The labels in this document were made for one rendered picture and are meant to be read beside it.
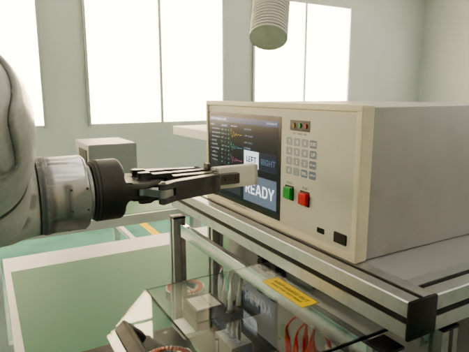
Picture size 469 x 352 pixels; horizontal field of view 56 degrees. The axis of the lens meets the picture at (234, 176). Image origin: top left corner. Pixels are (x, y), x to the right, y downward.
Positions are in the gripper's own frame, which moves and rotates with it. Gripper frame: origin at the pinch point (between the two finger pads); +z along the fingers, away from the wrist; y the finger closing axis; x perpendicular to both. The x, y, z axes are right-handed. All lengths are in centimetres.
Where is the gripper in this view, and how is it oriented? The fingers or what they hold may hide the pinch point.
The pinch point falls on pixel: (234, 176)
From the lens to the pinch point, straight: 63.1
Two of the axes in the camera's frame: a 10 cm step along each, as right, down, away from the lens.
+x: 0.0, -9.8, -1.9
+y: 4.9, 1.6, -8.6
